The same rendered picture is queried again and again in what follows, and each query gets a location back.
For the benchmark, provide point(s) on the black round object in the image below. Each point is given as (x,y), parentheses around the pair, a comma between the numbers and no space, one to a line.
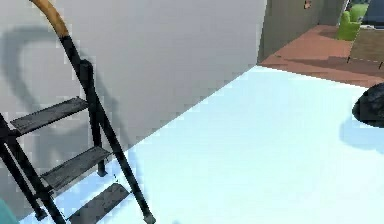
(371,106)

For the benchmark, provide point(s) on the teal object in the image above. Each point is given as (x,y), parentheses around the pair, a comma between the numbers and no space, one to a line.
(5,213)

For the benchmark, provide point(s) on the brown wooden table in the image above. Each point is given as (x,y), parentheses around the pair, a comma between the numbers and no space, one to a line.
(366,45)

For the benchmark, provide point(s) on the green armchair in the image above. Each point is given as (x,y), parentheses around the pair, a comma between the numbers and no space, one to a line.
(349,25)

